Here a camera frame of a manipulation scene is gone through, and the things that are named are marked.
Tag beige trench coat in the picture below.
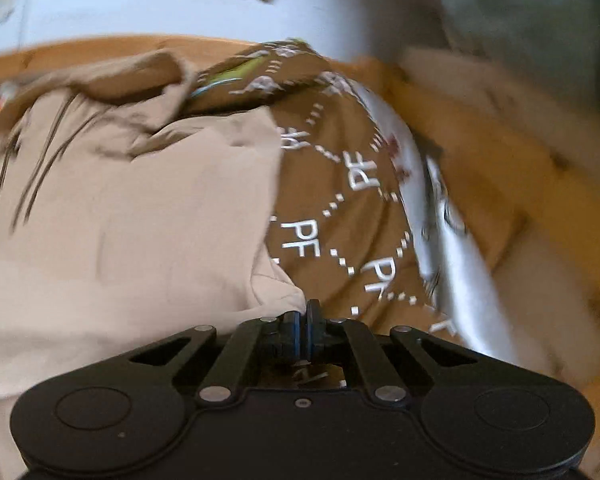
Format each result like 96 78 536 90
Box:
0 51 306 479

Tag brown patterned PF blanket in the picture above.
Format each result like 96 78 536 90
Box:
183 40 460 342

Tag grey curtain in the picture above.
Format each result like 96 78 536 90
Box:
379 0 600 116

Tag wooden bed frame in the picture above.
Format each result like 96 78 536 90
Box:
0 37 600 361

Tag white wall cable conduit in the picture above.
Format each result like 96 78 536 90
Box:
14 0 44 51

